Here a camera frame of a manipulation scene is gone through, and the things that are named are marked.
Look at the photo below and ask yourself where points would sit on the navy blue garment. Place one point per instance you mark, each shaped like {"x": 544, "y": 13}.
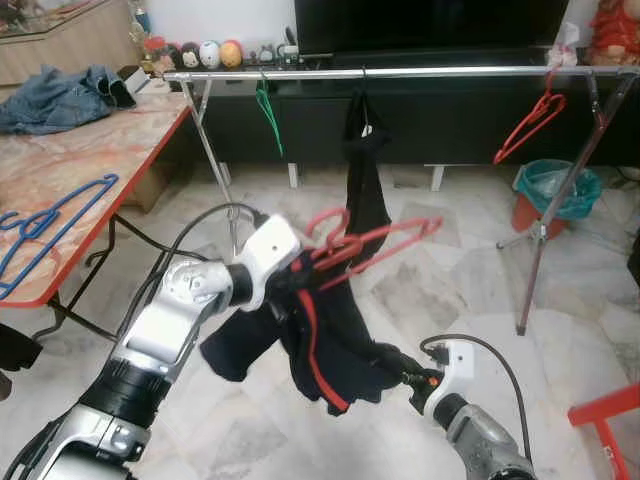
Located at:
{"x": 330, "y": 350}

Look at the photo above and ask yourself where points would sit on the green plastic hanger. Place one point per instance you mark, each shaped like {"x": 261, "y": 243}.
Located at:
{"x": 270, "y": 125}

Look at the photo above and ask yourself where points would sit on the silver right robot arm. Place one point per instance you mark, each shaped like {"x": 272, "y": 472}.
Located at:
{"x": 485, "y": 445}

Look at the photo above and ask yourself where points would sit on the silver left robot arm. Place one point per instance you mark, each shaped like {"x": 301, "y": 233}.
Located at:
{"x": 150, "y": 340}

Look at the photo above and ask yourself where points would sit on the blue plastic hanger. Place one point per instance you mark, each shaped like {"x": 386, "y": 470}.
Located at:
{"x": 55, "y": 225}

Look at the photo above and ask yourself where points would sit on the black printed T-shirt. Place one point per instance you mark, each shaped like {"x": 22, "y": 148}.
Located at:
{"x": 368, "y": 170}

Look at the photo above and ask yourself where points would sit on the brown cardboard box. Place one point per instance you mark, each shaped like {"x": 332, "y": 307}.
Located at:
{"x": 148, "y": 188}

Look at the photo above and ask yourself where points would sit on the red plastic stool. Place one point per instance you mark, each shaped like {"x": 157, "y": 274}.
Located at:
{"x": 605, "y": 405}

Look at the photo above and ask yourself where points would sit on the black television cabinet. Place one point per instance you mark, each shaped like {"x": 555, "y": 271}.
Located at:
{"x": 450, "y": 120}

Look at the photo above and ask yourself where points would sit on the small grey figurine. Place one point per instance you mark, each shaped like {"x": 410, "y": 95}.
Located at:
{"x": 267, "y": 55}

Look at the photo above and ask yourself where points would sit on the green and white mug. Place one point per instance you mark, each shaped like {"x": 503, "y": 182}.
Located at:
{"x": 288, "y": 52}

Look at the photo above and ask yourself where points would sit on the chrome clothes rack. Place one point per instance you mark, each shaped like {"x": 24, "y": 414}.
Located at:
{"x": 400, "y": 72}

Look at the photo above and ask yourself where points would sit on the orange round doll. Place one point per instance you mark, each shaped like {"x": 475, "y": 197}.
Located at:
{"x": 231, "y": 54}

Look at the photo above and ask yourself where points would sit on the white round doll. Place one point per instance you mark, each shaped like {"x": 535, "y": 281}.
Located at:
{"x": 210, "y": 55}

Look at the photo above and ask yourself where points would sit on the red and black round doll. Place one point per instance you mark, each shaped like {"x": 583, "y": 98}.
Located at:
{"x": 173, "y": 57}

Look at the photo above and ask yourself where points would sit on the white box with black top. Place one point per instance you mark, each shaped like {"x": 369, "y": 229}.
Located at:
{"x": 133, "y": 78}

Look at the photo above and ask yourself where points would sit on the red-lidded glass jar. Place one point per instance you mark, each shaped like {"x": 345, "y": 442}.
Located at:
{"x": 156, "y": 58}

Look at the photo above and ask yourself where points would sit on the marble pattern red-edged table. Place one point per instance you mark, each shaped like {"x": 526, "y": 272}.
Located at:
{"x": 60, "y": 160}

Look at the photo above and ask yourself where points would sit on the black flat television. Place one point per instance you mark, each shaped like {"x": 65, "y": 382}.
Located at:
{"x": 430, "y": 25}

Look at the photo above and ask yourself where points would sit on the black crumpled garment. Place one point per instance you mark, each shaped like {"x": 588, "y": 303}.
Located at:
{"x": 18, "y": 348}

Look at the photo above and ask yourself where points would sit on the dark glass bottle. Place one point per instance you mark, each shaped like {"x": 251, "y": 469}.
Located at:
{"x": 140, "y": 15}

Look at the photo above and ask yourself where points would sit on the blue denim garment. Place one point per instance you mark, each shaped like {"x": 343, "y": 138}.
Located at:
{"x": 50, "y": 100}

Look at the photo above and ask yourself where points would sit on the light wooden cabinet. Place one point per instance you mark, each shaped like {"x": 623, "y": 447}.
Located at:
{"x": 60, "y": 50}

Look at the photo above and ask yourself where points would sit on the white tissue box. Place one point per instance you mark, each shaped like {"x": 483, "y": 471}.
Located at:
{"x": 563, "y": 50}

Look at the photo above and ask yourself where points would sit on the red seated figurine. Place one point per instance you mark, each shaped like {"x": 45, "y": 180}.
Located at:
{"x": 615, "y": 30}

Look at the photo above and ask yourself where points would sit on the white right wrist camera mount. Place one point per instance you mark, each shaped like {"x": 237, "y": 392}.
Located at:
{"x": 450, "y": 375}

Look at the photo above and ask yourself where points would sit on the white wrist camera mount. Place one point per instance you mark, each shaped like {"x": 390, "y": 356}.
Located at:
{"x": 265, "y": 255}
{"x": 450, "y": 375}

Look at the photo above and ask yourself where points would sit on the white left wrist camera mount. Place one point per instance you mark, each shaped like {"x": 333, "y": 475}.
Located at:
{"x": 265, "y": 255}

